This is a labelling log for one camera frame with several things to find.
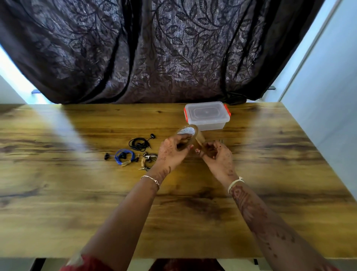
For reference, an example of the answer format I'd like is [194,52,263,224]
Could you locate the dark brown leaf-pattern curtain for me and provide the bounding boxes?
[0,0,326,105]

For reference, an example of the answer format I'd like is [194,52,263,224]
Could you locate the person's left forearm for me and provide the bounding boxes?
[79,176,160,271]

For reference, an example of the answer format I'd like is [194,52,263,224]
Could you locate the black coiled earphones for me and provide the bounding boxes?
[128,134,156,151]

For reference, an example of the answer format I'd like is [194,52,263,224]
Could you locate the white thread wristband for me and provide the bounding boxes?
[228,177,245,194]

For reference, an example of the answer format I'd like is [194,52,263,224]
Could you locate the brown packing tape roll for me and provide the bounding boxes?
[173,124,213,157]

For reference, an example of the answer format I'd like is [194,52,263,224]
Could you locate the clear plastic box, orange clips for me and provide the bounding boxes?
[184,101,231,132]

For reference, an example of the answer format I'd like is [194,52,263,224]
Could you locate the black earphones with tape band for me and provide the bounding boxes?
[138,152,158,171]

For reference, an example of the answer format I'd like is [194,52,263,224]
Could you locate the red sleeve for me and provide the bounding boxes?
[60,252,112,271]

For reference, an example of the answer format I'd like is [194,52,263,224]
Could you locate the blue coiled earphones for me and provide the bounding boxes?
[104,149,140,167]

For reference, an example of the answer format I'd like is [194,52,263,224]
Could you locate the person's left hand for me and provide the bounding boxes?
[152,134,195,181]

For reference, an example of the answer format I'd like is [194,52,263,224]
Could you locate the person's right hand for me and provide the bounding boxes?
[195,140,238,185]

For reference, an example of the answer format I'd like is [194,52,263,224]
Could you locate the person's right forearm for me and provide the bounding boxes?
[228,179,340,271]

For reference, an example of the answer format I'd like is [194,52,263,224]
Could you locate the thin metal bracelet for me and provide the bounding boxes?
[140,175,161,187]

